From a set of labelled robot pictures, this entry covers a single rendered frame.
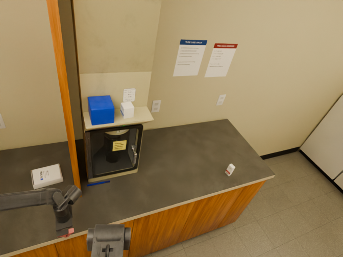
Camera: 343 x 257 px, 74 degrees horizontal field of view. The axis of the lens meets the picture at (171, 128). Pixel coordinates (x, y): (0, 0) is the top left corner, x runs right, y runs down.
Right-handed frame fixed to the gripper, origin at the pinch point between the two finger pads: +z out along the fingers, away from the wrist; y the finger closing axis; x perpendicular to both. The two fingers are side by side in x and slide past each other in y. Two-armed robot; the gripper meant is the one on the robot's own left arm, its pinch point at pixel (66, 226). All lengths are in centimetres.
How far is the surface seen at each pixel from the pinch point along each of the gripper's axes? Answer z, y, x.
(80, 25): -80, 33, -16
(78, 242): 34.8, 6.0, -3.6
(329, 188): 112, 7, -317
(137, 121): -41, 22, -38
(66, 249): 39.0, 6.0, 3.8
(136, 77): -58, 33, -39
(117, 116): -41, 27, -29
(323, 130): 57, 64, -324
